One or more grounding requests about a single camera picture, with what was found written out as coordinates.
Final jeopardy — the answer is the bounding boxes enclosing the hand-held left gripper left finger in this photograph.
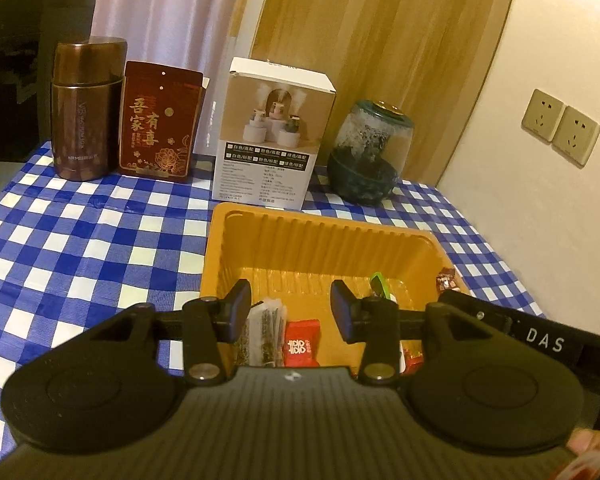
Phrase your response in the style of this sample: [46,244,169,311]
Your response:
[87,279,254,387]

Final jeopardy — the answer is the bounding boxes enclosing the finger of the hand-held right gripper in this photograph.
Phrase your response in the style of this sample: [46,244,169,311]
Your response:
[436,289,515,333]

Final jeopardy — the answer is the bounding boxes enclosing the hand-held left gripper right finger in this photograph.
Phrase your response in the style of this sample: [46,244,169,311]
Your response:
[329,280,487,387]

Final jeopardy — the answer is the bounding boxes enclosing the grey green seaweed packet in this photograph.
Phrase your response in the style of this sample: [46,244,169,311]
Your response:
[237,300,287,368]

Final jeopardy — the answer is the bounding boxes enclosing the red square snack packet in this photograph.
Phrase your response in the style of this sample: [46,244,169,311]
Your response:
[282,319,322,368]

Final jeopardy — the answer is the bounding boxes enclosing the orange plastic tray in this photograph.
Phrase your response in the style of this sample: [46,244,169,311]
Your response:
[200,202,474,377]

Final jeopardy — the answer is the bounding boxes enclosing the long red snack packet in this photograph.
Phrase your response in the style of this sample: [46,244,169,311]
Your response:
[399,342,427,377]

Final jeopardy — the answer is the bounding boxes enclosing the person's right hand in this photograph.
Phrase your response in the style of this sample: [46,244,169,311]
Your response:
[566,428,600,457]

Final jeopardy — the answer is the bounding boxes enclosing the red and white cloth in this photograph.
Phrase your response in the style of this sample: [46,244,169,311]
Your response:
[559,452,600,480]

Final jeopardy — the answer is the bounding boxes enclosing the blue checked tablecloth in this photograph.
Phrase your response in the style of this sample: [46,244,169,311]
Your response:
[0,140,547,461]

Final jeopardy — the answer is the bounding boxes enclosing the green glass jar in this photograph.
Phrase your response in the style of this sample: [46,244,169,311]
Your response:
[327,100,414,206]

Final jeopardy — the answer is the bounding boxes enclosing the white product box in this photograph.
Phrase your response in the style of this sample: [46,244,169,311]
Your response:
[211,57,338,211]

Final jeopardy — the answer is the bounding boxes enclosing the dark red printed pouch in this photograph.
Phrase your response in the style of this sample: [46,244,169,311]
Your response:
[119,60,204,182]

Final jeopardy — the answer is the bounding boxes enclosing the brown metal canister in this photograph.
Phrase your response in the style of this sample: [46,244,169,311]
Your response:
[50,36,129,182]

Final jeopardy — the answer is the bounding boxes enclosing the wooden wardrobe panel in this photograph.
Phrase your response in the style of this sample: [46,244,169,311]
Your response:
[232,0,524,187]

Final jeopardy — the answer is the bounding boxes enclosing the pale patterned curtain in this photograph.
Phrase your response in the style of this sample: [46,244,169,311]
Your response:
[45,0,277,162]

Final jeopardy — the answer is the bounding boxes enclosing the black glossy appliance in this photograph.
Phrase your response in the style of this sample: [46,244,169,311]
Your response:
[0,0,97,164]

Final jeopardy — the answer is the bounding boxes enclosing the beige wall socket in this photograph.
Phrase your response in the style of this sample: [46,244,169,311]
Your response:
[551,105,600,167]
[521,88,566,145]

